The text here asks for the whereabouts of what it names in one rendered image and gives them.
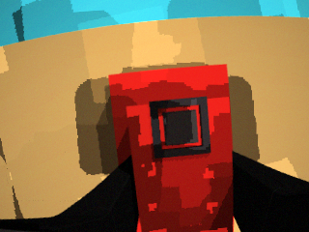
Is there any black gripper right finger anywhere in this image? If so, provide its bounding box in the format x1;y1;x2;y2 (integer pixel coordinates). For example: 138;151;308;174
232;152;309;232

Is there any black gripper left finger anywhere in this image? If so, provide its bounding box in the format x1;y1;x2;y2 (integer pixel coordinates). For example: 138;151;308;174
0;156;139;232

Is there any tan panel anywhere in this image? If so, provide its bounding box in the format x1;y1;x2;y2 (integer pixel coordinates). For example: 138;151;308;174
0;15;309;220

